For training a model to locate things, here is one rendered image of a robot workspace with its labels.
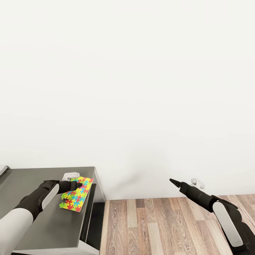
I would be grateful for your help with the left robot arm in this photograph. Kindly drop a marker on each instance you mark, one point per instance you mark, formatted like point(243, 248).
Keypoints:
point(16, 223)

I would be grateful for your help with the desk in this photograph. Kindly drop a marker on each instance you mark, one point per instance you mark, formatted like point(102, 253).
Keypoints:
point(55, 231)

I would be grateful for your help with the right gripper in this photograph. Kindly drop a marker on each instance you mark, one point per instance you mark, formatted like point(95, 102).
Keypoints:
point(191, 192)

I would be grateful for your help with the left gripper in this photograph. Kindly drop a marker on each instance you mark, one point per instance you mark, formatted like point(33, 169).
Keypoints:
point(71, 186)

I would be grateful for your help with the jigsaw puzzle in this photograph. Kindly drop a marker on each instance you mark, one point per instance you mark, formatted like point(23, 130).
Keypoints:
point(76, 198)

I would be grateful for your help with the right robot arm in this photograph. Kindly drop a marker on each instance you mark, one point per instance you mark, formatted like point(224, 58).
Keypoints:
point(238, 234)

